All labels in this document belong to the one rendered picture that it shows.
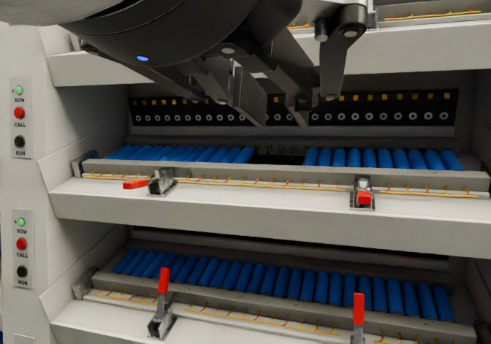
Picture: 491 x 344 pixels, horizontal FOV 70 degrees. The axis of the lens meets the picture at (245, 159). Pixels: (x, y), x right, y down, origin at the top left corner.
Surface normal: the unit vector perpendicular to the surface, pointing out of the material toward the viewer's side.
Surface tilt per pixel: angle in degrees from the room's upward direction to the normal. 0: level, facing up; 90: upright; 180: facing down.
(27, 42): 90
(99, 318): 21
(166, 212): 111
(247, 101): 90
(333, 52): 171
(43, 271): 90
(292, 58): 89
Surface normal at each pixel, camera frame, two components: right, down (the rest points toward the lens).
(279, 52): 0.90, 0.01
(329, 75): -0.07, 0.99
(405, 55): -0.28, 0.40
